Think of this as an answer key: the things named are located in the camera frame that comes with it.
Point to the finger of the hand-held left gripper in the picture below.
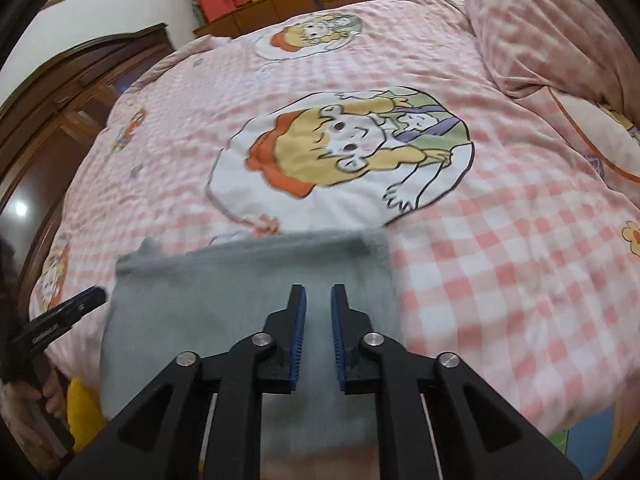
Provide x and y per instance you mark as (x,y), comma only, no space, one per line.
(75,306)

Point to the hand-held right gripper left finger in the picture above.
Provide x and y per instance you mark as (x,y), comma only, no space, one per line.
(297,340)

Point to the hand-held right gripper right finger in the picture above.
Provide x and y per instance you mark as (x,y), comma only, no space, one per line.
(339,340)

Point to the grey pants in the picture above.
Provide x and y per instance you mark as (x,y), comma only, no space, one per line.
(200,310)

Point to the person's left hand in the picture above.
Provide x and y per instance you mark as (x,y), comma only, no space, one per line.
(54,392)

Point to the yellow floor cushion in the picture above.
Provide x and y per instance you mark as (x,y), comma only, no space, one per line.
(85,410)

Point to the pink checked cartoon blanket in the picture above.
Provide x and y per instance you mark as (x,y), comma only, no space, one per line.
(500,260)

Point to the dark wooden wardrobe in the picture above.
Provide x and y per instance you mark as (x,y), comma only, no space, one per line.
(65,110)

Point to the colourful floor mat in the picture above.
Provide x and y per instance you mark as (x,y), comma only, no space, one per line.
(590,445)

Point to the wooden window cabinet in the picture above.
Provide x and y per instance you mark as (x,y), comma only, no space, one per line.
(350,0)

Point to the pink checked pillow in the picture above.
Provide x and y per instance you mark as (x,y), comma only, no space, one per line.
(550,25)

